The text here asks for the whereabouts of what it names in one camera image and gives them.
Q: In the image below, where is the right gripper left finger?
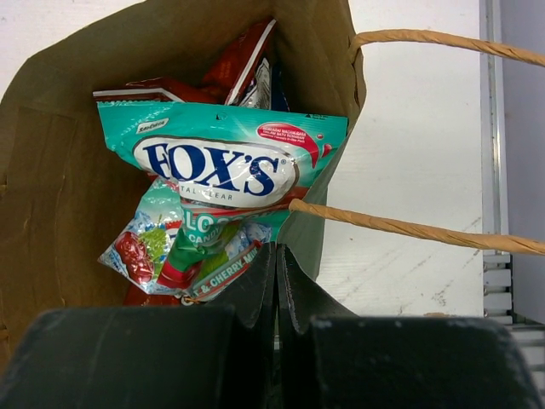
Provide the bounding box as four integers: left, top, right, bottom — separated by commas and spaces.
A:
1, 244, 275, 408

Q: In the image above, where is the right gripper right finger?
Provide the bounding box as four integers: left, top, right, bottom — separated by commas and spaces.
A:
276, 245, 541, 408

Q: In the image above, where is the teal Fox's candy bag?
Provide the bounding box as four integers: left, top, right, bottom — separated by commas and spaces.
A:
97, 101, 348, 305

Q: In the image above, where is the green paper bag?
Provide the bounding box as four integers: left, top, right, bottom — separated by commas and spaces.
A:
0, 0, 545, 363

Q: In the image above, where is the blue Burts chips bag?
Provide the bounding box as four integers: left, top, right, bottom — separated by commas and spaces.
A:
271, 63, 290, 112

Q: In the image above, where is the red Doritos chip bag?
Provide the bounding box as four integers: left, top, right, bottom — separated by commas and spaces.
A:
93, 77, 218, 104

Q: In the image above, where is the red snack bag back side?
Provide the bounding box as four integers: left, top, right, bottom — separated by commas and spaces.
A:
201, 17, 277, 109

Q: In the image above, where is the aluminium front rail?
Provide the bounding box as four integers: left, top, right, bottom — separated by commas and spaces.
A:
480, 52, 544, 331

